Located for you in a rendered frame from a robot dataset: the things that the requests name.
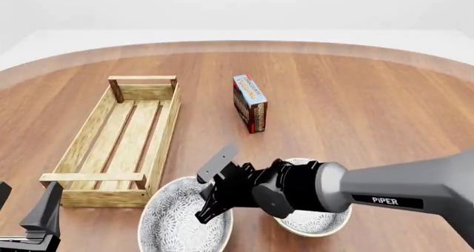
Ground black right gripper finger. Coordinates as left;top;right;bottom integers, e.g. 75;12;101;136
204;199;239;224
194;179;224;225

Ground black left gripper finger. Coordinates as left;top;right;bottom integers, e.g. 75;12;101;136
19;181;64;236
0;181;13;209

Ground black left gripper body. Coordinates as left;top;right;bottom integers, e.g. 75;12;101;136
0;228;61;252

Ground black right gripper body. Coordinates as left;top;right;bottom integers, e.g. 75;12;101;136
212;161;264;208

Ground large patterned grey-white bowl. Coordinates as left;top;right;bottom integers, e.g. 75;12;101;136
137;175;235;252

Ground small patterned grey-white bowl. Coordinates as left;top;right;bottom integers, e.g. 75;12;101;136
273;157;353;239

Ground wooden slat tray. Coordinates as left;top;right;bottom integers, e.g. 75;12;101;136
39;75;182;209

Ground small flat grey plate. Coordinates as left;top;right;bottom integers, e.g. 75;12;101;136
196;144;239;185

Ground chocolate pudding box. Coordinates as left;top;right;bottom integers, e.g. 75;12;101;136
233;74;269;134

